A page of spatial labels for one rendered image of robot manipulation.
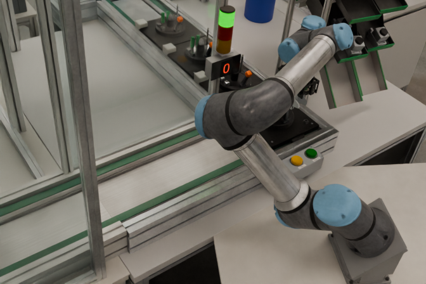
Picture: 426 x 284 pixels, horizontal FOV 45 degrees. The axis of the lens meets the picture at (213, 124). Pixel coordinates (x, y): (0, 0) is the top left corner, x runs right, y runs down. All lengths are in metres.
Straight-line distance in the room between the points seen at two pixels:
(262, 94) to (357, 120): 1.05
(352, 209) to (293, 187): 0.17
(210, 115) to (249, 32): 1.44
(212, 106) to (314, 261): 0.64
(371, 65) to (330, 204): 0.89
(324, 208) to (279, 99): 0.37
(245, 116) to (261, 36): 1.48
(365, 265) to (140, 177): 0.76
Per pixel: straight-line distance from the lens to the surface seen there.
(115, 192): 1.71
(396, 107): 2.38
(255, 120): 1.22
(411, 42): 3.58
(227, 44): 1.71
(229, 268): 1.61
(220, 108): 1.26
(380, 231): 1.56
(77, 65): 1.05
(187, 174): 1.76
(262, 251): 1.66
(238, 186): 1.72
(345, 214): 1.43
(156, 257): 1.62
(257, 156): 1.37
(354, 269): 1.62
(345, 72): 2.10
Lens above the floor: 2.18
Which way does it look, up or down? 40 degrees down
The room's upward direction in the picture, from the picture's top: 6 degrees clockwise
